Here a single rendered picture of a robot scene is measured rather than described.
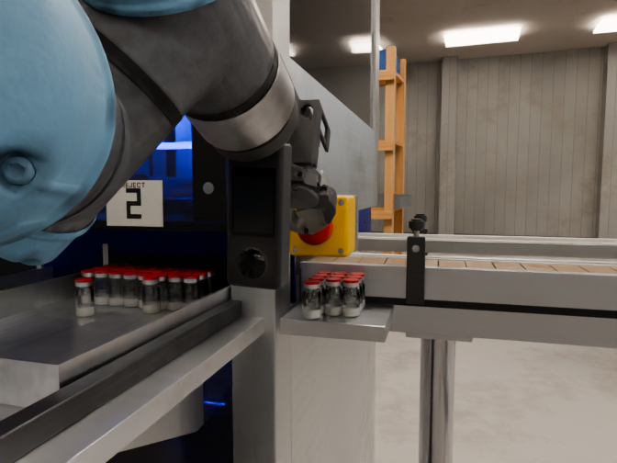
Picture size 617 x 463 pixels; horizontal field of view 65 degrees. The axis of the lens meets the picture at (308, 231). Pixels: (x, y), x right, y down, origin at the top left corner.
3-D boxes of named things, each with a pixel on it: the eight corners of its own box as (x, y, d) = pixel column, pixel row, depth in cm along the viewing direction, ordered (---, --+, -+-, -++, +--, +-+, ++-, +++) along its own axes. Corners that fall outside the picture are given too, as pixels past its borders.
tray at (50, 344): (89, 292, 74) (88, 270, 74) (247, 303, 67) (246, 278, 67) (-189, 375, 42) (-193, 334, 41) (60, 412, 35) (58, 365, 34)
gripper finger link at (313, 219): (342, 190, 55) (326, 150, 46) (338, 240, 53) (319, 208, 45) (316, 190, 56) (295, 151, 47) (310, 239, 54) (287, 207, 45)
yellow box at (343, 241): (304, 248, 65) (304, 195, 64) (357, 250, 63) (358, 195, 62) (287, 256, 58) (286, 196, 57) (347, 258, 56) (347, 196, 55)
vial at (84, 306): (84, 312, 62) (83, 278, 61) (98, 313, 61) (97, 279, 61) (71, 316, 60) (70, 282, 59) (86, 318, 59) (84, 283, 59)
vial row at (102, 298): (89, 300, 68) (87, 267, 68) (203, 309, 64) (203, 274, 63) (77, 303, 66) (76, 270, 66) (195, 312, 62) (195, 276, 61)
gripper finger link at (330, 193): (344, 210, 49) (327, 170, 41) (342, 224, 48) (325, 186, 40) (299, 209, 50) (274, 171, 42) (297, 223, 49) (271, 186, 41)
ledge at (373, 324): (308, 307, 73) (308, 294, 73) (396, 313, 70) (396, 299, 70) (279, 333, 60) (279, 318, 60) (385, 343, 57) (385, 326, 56)
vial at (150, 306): (149, 310, 63) (148, 275, 63) (163, 310, 63) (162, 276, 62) (139, 313, 61) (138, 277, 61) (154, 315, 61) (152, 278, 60)
